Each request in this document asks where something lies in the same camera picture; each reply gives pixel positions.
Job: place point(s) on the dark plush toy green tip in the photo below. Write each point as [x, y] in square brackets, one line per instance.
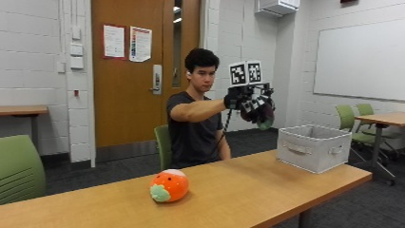
[266, 122]

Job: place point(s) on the white marker cube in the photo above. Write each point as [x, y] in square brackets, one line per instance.
[246, 73]

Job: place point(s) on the the person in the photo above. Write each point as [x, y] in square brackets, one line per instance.
[193, 133]

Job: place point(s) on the grey fabric storage bin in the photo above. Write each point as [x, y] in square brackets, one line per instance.
[312, 148]

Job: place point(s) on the green chair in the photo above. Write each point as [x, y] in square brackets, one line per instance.
[165, 145]
[367, 110]
[19, 171]
[347, 118]

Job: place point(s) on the narrow door window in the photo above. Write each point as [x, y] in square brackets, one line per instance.
[178, 47]

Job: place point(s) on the whiteboard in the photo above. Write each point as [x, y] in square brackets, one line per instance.
[363, 63]

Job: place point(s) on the wooden table metal leg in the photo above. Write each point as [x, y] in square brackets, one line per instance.
[382, 118]

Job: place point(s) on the wooden door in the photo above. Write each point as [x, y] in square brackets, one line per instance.
[127, 104]

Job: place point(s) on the orange round plush toy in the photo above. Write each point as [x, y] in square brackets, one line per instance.
[171, 185]

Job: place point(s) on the colourful printed poster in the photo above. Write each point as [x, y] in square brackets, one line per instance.
[141, 44]

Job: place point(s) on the white paper red border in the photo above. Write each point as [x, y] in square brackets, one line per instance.
[114, 41]

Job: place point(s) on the wooden side table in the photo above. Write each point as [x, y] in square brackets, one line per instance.
[21, 110]

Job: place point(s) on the white wall unit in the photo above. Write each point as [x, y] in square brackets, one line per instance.
[277, 6]

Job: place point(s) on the small red wall switch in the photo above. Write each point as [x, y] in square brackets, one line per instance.
[77, 92]

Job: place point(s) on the white wall switch box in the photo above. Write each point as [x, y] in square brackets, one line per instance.
[77, 49]
[77, 62]

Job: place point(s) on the white wall conduit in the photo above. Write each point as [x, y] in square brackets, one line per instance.
[77, 14]

